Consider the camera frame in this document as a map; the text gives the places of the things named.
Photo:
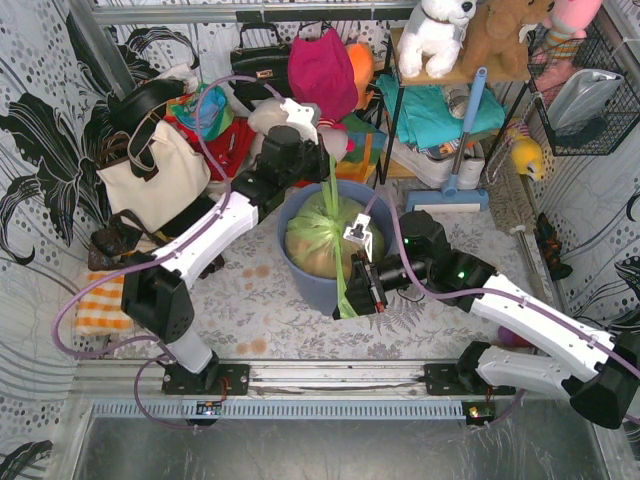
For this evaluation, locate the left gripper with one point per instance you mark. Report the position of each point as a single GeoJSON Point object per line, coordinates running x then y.
{"type": "Point", "coordinates": [314, 159]}

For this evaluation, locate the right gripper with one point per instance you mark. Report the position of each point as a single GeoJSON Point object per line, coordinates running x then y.
{"type": "Point", "coordinates": [361, 291]}

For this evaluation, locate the green plastic trash bag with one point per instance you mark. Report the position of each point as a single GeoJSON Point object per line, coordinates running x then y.
{"type": "Point", "coordinates": [332, 240]}

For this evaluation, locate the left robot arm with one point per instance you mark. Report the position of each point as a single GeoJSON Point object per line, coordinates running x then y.
{"type": "Point", "coordinates": [156, 288]}

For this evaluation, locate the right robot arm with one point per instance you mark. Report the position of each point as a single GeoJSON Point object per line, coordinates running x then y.
{"type": "Point", "coordinates": [426, 260]}

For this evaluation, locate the magenta fabric bag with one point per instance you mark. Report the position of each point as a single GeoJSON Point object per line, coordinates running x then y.
{"type": "Point", "coordinates": [320, 72]}

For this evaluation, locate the colourful cartoon fabric bag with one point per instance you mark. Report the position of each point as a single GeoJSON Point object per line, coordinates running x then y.
{"type": "Point", "coordinates": [209, 107]}

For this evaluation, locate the cream canvas tote bag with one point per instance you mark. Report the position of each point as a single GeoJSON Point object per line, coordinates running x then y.
{"type": "Point", "coordinates": [179, 176]}

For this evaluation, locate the dark patterned bag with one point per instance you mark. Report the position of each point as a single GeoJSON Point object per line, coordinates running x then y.
{"type": "Point", "coordinates": [118, 239]}

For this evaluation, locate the silver foil bag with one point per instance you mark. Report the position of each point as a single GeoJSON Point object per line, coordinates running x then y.
{"type": "Point", "coordinates": [582, 96]}

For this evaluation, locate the white pink plush doll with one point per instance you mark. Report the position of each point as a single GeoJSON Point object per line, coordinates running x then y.
{"type": "Point", "coordinates": [335, 138]}

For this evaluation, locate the white plush bear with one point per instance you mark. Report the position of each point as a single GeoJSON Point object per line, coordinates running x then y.
{"type": "Point", "coordinates": [265, 116]}

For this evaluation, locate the black leather handbag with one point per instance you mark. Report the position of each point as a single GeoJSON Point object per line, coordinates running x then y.
{"type": "Point", "coordinates": [268, 64]}

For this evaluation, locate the orange plush toy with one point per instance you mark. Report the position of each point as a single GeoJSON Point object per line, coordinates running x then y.
{"type": "Point", "coordinates": [362, 61]}

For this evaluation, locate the teal folded cloth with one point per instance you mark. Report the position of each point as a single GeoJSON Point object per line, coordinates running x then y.
{"type": "Point", "coordinates": [420, 105]}

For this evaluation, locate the blue floor mop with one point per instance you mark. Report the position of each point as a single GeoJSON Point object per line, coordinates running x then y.
{"type": "Point", "coordinates": [450, 198]}

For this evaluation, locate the orange purple sock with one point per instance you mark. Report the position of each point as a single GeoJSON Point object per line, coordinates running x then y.
{"type": "Point", "coordinates": [510, 339]}

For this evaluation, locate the beige chenille mop head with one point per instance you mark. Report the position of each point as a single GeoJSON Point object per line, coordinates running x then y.
{"type": "Point", "coordinates": [508, 200]}

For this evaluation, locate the white plush dog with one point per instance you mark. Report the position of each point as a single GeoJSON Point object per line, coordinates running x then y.
{"type": "Point", "coordinates": [432, 38]}

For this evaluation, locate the black round hat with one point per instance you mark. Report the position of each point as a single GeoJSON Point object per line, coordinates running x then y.
{"type": "Point", "coordinates": [126, 114]}

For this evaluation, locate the black orange patterned item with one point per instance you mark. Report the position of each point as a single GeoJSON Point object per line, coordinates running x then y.
{"type": "Point", "coordinates": [550, 247]}

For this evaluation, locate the yellow plush toy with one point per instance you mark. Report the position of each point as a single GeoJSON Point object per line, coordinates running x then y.
{"type": "Point", "coordinates": [525, 153]}

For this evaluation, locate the brown teddy bear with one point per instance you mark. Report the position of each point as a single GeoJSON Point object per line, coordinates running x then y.
{"type": "Point", "coordinates": [499, 28]}

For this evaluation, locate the orange white checked cloth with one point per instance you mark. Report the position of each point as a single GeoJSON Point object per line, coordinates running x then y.
{"type": "Point", "coordinates": [99, 311]}

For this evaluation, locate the pink plush toy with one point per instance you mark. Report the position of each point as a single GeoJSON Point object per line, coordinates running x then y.
{"type": "Point", "coordinates": [567, 22]}

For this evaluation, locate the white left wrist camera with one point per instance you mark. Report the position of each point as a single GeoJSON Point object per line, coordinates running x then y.
{"type": "Point", "coordinates": [303, 118]}

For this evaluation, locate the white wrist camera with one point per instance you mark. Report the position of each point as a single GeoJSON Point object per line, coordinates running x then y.
{"type": "Point", "coordinates": [303, 118]}
{"type": "Point", "coordinates": [358, 232]}

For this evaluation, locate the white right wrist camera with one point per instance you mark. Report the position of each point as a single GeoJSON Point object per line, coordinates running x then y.
{"type": "Point", "coordinates": [358, 232]}

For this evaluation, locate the black wire basket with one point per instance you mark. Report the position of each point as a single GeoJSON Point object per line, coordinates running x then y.
{"type": "Point", "coordinates": [602, 134]}

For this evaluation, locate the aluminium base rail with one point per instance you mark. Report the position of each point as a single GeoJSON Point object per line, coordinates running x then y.
{"type": "Point", "coordinates": [330, 380]}

